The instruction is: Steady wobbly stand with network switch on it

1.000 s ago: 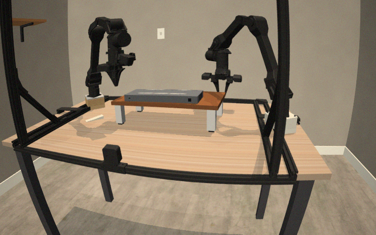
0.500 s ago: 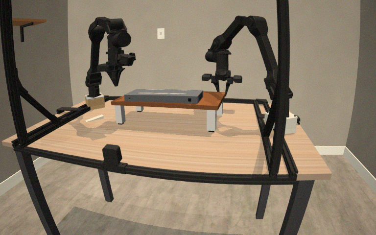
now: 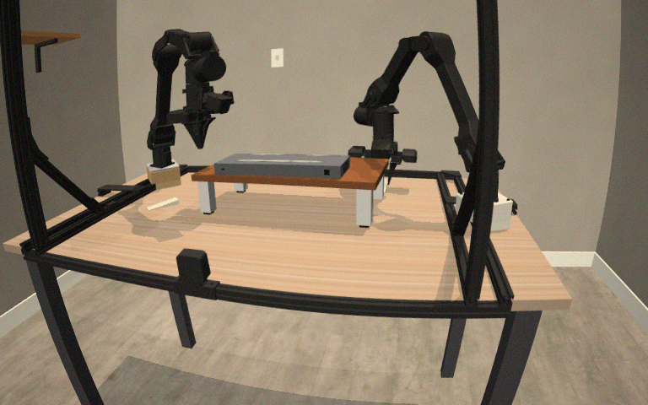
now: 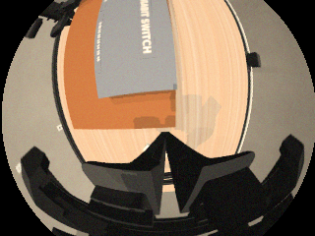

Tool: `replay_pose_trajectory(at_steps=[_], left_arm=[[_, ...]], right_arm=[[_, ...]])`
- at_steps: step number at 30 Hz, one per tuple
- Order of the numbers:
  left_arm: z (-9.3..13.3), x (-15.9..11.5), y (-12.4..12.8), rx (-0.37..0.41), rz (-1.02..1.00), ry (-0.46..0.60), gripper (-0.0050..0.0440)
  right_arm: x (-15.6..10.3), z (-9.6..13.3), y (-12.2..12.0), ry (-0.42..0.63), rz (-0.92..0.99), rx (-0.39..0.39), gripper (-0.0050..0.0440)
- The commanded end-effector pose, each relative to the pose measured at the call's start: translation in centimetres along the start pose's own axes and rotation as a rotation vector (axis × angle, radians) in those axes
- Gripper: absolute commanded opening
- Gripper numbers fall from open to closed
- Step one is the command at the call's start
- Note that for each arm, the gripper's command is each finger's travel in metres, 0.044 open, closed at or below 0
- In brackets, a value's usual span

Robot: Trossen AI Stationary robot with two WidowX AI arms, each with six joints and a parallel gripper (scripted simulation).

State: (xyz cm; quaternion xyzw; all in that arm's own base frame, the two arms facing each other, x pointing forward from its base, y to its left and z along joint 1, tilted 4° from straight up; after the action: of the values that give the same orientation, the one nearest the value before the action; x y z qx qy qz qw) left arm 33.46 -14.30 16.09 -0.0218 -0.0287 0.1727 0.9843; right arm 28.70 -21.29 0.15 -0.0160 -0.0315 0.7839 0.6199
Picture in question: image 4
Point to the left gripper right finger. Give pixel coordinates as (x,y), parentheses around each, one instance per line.
(190,169)

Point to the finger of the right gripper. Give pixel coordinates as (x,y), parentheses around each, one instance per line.
(71,13)
(69,22)

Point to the brown wooden stand with white legs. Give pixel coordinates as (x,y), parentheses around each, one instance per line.
(143,110)

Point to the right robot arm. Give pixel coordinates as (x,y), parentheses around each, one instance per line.
(66,6)

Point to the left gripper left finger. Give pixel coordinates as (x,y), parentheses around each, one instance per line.
(142,175)

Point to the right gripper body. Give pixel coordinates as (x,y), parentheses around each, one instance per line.
(55,16)

